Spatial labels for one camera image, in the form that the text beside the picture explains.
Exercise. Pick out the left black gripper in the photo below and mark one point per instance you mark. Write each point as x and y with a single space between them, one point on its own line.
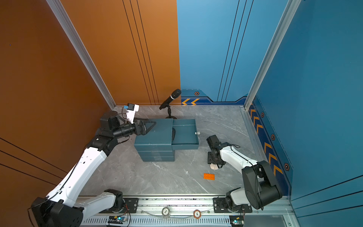
143 131

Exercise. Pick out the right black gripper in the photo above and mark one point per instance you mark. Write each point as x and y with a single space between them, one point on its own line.
209 160

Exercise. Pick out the teal drawer cabinet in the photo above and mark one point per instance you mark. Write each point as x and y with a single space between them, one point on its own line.
156 145

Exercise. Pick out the teal top drawer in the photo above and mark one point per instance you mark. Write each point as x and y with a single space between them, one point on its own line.
185 134

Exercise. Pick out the black computer mouse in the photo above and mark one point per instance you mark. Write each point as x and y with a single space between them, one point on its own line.
173 133

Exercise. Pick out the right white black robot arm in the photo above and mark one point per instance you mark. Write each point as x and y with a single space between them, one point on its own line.
261 187

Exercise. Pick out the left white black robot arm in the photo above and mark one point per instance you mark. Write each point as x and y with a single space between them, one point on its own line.
60 208

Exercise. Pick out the orange toy brick plate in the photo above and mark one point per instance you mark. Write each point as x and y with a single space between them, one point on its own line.
209 176

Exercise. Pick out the black microphone stand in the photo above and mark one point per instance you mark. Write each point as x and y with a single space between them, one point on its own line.
169 111

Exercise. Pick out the black microphone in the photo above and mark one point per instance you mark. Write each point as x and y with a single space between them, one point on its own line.
175 94

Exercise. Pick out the right green circuit board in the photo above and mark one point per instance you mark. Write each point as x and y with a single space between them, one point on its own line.
236 221

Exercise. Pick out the green circuit board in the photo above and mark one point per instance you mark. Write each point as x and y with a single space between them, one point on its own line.
117 220
236 221

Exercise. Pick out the left green circuit board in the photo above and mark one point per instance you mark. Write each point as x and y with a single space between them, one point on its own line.
117 220

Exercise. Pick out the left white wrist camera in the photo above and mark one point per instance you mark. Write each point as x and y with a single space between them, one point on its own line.
131 110

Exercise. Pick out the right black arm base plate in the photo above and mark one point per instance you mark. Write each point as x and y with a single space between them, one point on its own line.
220 206

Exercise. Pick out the orange round rail sticker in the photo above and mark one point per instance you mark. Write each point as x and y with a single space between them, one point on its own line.
197 214

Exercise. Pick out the aluminium front rail frame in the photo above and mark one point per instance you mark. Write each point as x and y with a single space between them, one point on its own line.
149 213

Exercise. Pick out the grey round rail sticker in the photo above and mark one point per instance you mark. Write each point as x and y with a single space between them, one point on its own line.
165 212

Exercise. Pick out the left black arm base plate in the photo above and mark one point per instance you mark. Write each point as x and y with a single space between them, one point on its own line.
130 204

